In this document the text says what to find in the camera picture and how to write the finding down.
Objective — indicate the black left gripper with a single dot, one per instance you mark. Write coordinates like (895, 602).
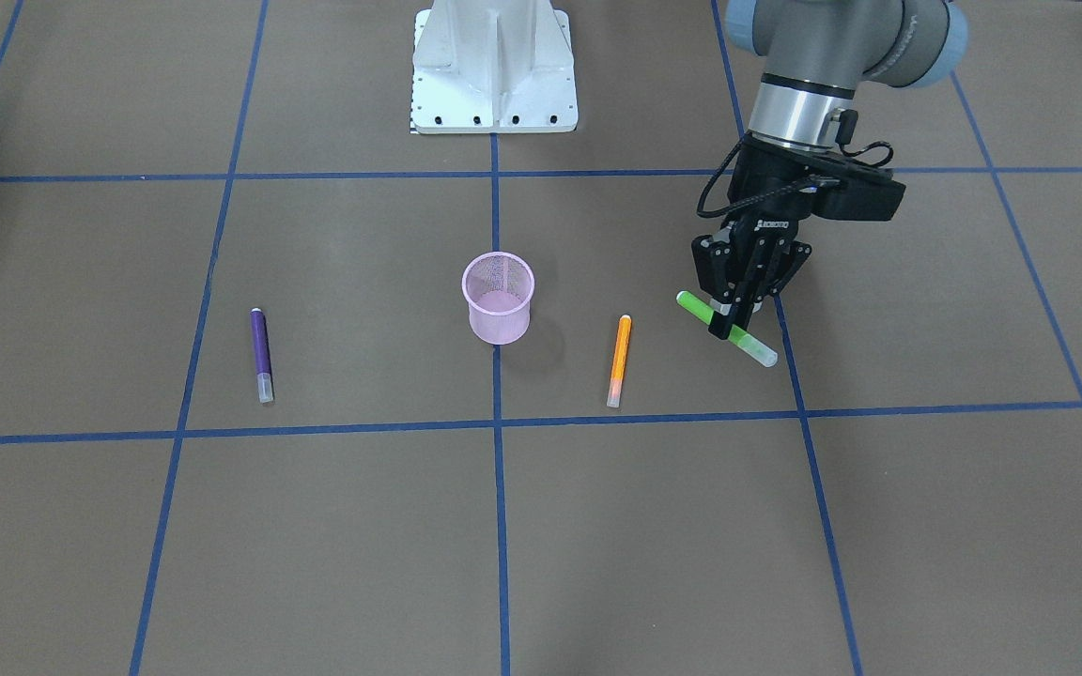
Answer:
(774, 195)

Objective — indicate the orange highlighter pen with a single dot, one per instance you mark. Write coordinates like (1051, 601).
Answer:
(617, 373)

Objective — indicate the purple highlighter pen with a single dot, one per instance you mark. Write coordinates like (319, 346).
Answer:
(262, 357)

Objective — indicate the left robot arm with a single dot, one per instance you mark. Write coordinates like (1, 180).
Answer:
(817, 53)

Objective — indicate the pink mesh pen holder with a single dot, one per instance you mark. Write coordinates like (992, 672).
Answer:
(498, 288)

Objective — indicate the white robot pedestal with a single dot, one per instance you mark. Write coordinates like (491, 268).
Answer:
(493, 67)

